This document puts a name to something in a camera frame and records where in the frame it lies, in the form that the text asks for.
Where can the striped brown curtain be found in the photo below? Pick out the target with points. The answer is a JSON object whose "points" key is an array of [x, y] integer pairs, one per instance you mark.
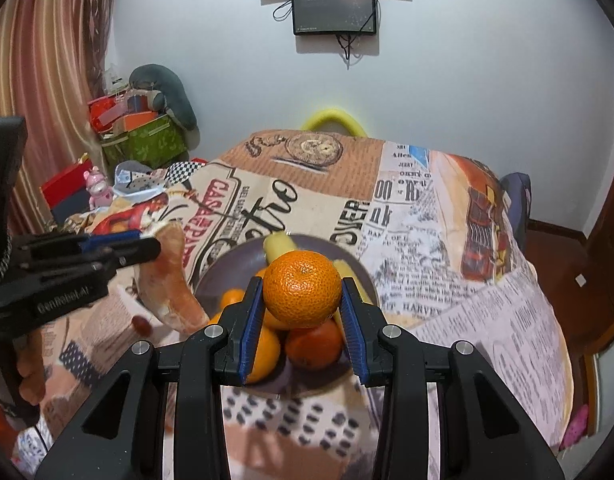
{"points": [[52, 85]]}

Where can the small black monitor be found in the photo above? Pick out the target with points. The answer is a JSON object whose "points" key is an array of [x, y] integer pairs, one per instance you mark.
{"points": [[334, 7]]}

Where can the yellow-green sugarcane piece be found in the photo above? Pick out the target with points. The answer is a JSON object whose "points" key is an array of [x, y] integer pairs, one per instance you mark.
{"points": [[279, 247]]}

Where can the person's left hand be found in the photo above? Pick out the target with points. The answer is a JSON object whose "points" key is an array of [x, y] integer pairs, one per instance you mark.
{"points": [[32, 370]]}

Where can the small tangerine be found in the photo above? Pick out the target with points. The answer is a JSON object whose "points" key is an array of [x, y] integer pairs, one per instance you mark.
{"points": [[302, 290]]}

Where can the red tomato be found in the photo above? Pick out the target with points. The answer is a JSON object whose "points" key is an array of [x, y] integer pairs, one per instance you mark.
{"points": [[312, 347]]}

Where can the green storage box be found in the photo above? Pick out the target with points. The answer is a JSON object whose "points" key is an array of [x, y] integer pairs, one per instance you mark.
{"points": [[152, 145]]}

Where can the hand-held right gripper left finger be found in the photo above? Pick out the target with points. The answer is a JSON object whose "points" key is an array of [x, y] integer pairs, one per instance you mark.
{"points": [[252, 325]]}

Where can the red box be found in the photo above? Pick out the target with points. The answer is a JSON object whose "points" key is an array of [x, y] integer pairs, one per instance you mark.
{"points": [[67, 185]]}

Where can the red gift bag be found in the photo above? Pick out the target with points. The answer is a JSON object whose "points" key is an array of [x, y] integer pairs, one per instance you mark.
{"points": [[104, 110]]}

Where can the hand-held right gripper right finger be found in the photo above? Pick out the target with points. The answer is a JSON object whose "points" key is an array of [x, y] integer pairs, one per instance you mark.
{"points": [[354, 330]]}

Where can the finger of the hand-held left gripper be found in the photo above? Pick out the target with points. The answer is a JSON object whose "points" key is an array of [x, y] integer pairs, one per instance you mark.
{"points": [[107, 241], [137, 252]]}

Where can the dark red date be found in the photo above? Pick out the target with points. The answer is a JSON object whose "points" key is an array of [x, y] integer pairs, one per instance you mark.
{"points": [[142, 324]]}

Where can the white wall socket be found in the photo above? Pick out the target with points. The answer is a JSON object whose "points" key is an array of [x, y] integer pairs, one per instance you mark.
{"points": [[580, 280]]}

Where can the pink bunny toy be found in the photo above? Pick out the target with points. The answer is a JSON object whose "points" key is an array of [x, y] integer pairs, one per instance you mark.
{"points": [[99, 190]]}

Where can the printed blanket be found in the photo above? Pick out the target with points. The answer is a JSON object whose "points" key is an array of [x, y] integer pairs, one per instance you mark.
{"points": [[437, 285]]}

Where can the dark blue chair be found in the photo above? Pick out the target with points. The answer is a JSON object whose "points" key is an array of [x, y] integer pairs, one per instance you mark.
{"points": [[517, 200]]}

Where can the orange cardboard box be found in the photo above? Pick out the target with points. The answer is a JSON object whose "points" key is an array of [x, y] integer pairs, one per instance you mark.
{"points": [[137, 121]]}

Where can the black white checkered cloth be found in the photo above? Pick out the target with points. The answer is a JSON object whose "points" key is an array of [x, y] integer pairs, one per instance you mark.
{"points": [[182, 170]]}

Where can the grey plush toy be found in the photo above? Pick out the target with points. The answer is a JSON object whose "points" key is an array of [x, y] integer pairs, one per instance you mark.
{"points": [[179, 100]]}

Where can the brown wooden door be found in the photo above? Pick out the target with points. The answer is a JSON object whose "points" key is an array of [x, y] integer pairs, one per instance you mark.
{"points": [[612, 270]]}

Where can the yellow foam loop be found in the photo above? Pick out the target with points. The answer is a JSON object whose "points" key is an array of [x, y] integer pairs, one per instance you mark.
{"points": [[332, 112]]}

